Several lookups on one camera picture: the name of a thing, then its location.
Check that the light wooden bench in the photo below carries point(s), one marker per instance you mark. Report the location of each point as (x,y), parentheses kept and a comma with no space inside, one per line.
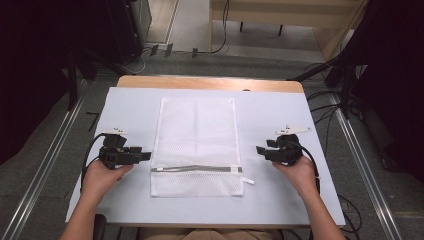
(266,13)

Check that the white mesh laundry bag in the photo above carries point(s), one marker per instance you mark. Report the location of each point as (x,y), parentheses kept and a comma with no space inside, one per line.
(196,140)

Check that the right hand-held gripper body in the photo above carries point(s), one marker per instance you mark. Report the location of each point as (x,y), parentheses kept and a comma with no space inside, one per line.
(288,150)

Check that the wooden table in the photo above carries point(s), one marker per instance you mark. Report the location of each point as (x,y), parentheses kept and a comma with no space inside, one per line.
(210,82)

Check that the white table cover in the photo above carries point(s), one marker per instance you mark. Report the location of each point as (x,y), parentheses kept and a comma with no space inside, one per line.
(260,120)

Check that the dark cabinet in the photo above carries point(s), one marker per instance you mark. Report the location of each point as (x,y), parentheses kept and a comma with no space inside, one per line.
(128,30)

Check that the black metal stand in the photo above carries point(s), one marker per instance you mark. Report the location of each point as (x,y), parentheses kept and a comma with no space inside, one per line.
(345,83)
(72,80)

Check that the person's right hand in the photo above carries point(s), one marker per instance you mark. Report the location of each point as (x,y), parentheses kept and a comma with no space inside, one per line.
(301,175)

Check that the person's left hand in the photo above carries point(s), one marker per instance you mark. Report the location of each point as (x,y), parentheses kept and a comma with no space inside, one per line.
(100,178)

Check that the person's beige trousers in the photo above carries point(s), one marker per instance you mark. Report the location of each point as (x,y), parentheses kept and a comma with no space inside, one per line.
(210,234)

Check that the black chair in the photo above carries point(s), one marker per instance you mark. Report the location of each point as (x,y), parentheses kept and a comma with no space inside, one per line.
(100,226)

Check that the metal floor rail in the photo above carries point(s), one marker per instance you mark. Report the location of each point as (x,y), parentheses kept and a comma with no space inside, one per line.
(43,166)
(363,166)

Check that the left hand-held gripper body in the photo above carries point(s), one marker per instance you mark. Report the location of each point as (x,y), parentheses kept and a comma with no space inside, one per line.
(113,155)

